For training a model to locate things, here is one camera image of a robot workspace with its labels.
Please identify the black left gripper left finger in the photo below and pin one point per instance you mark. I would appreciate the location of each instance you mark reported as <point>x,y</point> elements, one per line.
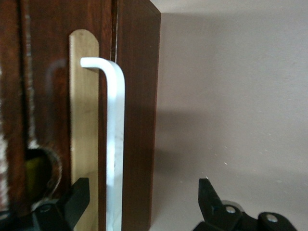
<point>72,199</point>

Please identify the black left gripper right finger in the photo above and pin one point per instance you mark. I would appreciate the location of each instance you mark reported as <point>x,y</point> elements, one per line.
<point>211,207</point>

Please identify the dark wooden drawer cabinet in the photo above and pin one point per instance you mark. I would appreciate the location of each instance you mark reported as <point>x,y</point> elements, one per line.
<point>139,96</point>

